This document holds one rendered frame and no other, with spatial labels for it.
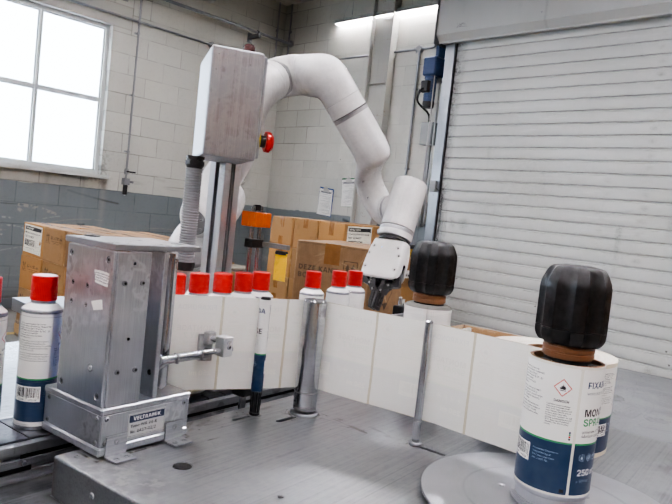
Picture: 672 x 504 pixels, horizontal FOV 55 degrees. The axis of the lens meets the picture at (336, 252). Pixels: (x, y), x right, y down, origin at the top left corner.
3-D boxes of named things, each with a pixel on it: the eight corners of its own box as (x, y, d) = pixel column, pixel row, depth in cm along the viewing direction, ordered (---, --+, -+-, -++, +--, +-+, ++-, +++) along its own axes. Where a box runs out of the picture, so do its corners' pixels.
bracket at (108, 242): (115, 250, 77) (115, 242, 77) (64, 240, 83) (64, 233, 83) (201, 252, 88) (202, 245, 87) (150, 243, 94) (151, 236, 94)
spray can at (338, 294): (332, 367, 138) (343, 272, 137) (313, 361, 141) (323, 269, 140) (346, 364, 143) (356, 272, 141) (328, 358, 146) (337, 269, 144)
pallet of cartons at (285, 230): (325, 371, 492) (341, 223, 485) (253, 347, 548) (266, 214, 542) (415, 357, 581) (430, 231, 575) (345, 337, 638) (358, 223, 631)
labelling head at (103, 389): (97, 458, 78) (116, 247, 76) (40, 428, 85) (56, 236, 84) (187, 434, 89) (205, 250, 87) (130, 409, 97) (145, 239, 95)
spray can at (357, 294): (349, 363, 143) (359, 272, 142) (330, 358, 147) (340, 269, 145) (362, 360, 148) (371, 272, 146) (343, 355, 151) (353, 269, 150)
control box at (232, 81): (201, 154, 111) (212, 43, 110) (191, 159, 127) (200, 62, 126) (259, 162, 114) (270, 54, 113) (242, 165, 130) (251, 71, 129)
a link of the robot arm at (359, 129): (314, 132, 161) (374, 234, 167) (345, 116, 147) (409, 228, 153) (339, 115, 165) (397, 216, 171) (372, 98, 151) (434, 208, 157)
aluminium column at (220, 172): (203, 389, 129) (236, 51, 125) (189, 384, 132) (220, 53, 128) (220, 386, 133) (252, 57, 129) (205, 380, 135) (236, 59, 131)
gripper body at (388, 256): (369, 229, 157) (356, 272, 154) (406, 233, 151) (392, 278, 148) (384, 241, 162) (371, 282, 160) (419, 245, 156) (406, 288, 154)
